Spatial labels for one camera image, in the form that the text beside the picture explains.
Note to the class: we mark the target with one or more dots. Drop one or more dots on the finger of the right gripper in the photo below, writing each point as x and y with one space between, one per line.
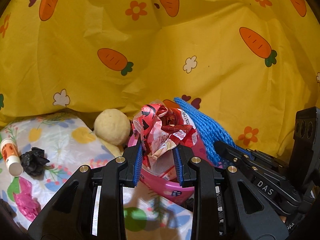
274 187
268 161

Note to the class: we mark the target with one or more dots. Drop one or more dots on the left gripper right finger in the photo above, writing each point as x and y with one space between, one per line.
226 204

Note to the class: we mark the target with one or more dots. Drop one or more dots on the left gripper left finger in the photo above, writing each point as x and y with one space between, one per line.
89 205

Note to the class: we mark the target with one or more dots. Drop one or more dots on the pink plastic trash bucket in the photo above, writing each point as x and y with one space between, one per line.
162 179

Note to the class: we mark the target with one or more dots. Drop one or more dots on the blue foam net sleeve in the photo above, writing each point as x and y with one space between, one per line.
209 130

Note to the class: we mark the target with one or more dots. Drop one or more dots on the white orange paper cup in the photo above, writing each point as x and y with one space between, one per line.
11 157

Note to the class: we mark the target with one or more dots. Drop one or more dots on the red white snack wrapper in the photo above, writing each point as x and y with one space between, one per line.
180 127

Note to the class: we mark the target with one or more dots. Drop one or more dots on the pink plastic bag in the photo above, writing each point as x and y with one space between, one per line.
28 206

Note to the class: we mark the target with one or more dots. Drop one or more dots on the red transparent bag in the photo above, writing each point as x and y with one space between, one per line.
149 125

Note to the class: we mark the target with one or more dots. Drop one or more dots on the floral plastic bed sheet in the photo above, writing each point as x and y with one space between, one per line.
68 143

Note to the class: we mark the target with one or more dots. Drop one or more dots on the cream plush ball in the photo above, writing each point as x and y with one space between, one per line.
113 126

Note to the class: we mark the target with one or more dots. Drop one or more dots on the yellow carrot print curtain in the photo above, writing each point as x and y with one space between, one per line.
249 64

